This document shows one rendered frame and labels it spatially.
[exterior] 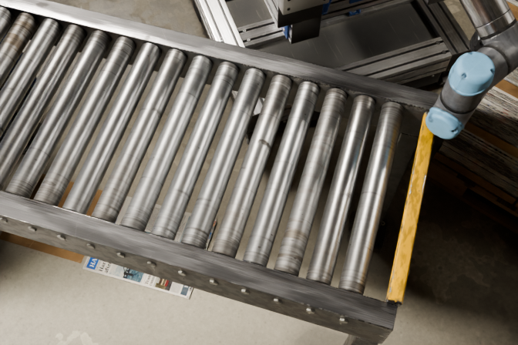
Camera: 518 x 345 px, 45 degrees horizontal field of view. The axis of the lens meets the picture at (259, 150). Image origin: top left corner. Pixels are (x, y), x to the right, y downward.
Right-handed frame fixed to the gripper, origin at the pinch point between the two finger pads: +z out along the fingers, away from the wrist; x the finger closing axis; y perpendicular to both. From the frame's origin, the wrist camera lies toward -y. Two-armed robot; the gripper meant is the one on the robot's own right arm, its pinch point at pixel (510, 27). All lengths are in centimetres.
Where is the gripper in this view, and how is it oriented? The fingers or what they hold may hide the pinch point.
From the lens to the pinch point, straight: 156.4
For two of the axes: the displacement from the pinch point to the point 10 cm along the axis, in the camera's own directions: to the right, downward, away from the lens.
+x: -8.1, -5.2, 2.8
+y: 0.1, -4.8, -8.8
